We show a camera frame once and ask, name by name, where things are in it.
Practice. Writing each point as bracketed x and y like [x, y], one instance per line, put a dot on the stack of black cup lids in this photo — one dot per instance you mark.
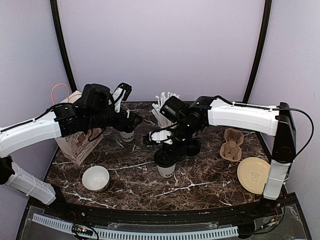
[193, 147]

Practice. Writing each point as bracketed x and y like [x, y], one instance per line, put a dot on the white ceramic bowl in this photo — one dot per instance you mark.
[96, 179]

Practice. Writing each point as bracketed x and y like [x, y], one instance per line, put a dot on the black right frame post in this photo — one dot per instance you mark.
[259, 50]

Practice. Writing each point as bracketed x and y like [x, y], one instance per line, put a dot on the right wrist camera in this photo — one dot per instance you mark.
[158, 137]

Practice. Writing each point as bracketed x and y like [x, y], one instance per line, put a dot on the black coffee cup lid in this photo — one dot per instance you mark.
[161, 159]

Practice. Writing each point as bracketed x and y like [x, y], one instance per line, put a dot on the white paper coffee cup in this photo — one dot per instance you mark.
[166, 171]

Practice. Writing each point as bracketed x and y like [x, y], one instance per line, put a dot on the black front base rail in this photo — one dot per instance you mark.
[242, 215]

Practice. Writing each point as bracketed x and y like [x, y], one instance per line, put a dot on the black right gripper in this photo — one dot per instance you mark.
[179, 150]

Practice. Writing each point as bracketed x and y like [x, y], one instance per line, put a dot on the cream yellow plate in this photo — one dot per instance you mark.
[252, 173]

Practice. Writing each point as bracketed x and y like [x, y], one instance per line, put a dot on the stack of white paper cups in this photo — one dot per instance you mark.
[127, 136]

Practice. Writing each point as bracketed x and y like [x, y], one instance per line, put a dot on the white slotted cable duct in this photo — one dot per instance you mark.
[121, 231]

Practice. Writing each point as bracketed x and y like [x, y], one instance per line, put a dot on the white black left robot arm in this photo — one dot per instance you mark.
[97, 108]

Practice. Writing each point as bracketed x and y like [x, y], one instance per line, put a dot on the white paper takeout bag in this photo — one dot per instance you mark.
[78, 146]

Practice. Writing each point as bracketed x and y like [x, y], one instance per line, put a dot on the brown cardboard cup carrier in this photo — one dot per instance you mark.
[231, 150]

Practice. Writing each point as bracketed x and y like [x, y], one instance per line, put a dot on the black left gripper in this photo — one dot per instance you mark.
[129, 126]

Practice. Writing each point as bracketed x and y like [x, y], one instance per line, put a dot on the bundle of white wrapped straws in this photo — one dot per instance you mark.
[162, 121]

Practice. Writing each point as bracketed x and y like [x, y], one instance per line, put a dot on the black corner frame post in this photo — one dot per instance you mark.
[61, 44]

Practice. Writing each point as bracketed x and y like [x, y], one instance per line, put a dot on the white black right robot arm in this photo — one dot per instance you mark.
[215, 111]

